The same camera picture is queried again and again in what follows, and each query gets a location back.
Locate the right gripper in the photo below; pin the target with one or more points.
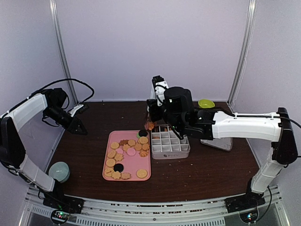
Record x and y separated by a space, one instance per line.
154 117

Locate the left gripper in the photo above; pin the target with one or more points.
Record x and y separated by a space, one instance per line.
73 125

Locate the pink plastic tray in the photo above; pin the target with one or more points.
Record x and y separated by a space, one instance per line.
116 152

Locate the black sandwich cookie lower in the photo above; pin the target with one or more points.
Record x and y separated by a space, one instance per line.
118 167

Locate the frame post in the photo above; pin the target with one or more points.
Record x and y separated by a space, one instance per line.
62 54
242 61

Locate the flower shaped tan cookie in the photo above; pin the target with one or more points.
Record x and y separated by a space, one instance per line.
125 176

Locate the round tan cookie bottom right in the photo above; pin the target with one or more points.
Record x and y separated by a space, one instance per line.
142 173

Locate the black sandwich cookie top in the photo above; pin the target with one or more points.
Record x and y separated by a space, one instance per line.
143 133

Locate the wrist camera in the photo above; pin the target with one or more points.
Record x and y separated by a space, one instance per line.
159 86
78 109

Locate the pink round cookie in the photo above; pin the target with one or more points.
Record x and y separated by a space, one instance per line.
131 151

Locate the white divided cookie tin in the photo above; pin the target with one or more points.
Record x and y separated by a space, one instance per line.
165 144

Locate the left frame post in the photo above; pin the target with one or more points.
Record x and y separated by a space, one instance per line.
62 54

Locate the black sandwich cookie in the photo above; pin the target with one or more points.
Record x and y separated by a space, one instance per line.
118 167
143 133

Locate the green plastic bowl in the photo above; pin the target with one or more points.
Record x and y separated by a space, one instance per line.
205 103

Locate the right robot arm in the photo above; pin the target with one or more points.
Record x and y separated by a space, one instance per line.
210 124

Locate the round tan cookie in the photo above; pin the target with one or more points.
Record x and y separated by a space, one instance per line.
143 140
142 173

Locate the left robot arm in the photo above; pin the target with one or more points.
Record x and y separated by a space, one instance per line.
13 152

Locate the tan swirl cookie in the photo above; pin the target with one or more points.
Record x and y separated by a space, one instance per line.
149 125

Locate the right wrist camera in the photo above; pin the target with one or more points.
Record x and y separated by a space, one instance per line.
159 86

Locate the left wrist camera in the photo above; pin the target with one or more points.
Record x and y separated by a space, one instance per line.
78 109

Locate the right frame post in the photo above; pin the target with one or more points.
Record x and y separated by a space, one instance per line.
242 61

